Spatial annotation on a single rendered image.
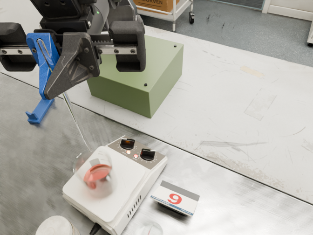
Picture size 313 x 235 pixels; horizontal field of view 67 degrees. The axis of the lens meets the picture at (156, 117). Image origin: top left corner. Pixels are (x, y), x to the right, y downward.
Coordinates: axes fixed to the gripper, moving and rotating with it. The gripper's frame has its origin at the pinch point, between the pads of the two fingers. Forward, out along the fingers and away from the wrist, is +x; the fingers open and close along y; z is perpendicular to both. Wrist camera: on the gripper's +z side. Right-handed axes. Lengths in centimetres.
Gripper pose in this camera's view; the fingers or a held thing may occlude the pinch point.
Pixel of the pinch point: (56, 74)
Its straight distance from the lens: 28.7
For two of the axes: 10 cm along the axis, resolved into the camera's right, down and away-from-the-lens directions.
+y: 10.0, 0.1, -0.6
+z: -0.4, -6.5, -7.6
